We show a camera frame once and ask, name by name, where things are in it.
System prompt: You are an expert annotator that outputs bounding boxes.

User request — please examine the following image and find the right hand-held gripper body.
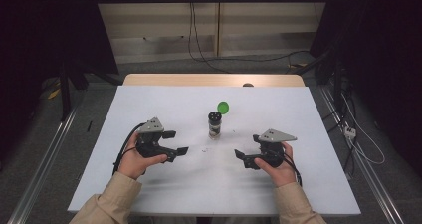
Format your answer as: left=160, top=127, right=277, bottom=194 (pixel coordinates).
left=243, top=127, right=299, bottom=170

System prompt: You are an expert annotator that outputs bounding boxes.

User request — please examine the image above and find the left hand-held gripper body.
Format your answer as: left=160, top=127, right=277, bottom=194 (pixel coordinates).
left=134, top=116, right=177, bottom=164

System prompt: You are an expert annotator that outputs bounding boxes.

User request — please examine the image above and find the spice jar with green lid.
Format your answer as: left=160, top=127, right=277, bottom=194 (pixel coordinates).
left=207, top=101, right=231, bottom=141

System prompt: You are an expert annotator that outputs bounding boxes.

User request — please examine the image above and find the person's left hand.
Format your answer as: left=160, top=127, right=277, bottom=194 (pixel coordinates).
left=116, top=131, right=169, bottom=181

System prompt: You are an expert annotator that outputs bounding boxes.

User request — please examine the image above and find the person's right hand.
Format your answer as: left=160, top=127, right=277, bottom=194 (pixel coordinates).
left=253, top=141, right=298, bottom=188

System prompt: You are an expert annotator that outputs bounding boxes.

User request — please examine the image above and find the white board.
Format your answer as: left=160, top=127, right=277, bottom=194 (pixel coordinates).
left=67, top=85, right=362, bottom=218

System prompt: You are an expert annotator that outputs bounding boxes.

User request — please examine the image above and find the wooden table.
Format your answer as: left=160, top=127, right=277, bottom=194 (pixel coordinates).
left=122, top=73, right=306, bottom=88

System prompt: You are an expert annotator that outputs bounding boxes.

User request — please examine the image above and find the black metal stand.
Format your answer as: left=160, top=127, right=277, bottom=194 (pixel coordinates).
left=59, top=60, right=124, bottom=122
left=293, top=49, right=346, bottom=116

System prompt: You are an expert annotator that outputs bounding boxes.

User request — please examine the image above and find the yellow floor tape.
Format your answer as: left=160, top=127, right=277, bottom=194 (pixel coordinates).
left=47, top=88, right=62, bottom=101

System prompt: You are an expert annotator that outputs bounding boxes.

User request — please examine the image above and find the black curtain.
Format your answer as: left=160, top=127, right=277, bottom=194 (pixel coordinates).
left=310, top=0, right=422, bottom=177
left=0, top=0, right=120, bottom=158

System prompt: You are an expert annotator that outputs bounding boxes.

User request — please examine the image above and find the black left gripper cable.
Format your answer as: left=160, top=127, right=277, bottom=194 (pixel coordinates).
left=111, top=121, right=147, bottom=176

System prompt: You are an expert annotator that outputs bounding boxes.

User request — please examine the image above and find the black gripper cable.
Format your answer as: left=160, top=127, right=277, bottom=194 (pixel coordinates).
left=111, top=121, right=147, bottom=176
left=281, top=151, right=304, bottom=188

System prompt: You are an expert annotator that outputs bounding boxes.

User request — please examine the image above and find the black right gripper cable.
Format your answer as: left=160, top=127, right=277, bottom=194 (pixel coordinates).
left=281, top=151, right=304, bottom=188

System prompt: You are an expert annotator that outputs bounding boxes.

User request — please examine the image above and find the bundle of black cables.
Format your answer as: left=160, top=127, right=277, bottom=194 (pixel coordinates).
left=320, top=83, right=359, bottom=172

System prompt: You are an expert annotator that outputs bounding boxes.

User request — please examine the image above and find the short black floor cable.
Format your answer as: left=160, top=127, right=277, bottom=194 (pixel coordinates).
left=191, top=2, right=232, bottom=75

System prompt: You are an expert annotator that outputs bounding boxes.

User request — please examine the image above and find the aluminium floor rail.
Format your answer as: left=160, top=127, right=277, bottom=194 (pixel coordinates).
left=318, top=85, right=405, bottom=224
left=7, top=93, right=86, bottom=224

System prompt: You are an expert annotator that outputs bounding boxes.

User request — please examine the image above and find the long black floor cable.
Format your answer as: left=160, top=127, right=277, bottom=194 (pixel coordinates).
left=187, top=2, right=312, bottom=65

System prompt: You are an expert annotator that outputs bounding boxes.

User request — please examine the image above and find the white cable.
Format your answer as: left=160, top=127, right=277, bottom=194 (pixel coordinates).
left=340, top=92, right=387, bottom=166

